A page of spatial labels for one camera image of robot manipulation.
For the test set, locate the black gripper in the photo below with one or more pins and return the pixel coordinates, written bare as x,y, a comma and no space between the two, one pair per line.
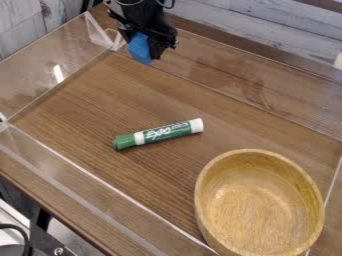
144,16

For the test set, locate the blue rectangular block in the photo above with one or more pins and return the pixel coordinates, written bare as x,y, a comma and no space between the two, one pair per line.
139,48

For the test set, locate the brown wooden bowl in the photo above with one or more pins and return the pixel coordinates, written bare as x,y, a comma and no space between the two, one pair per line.
258,205

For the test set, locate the green Expo marker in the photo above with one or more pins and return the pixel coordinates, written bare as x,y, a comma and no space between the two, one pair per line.
158,134

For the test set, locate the clear acrylic enclosure wall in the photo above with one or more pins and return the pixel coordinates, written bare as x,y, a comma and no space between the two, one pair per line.
71,94

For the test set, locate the black metal table frame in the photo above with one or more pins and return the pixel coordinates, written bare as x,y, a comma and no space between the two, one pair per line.
43,243

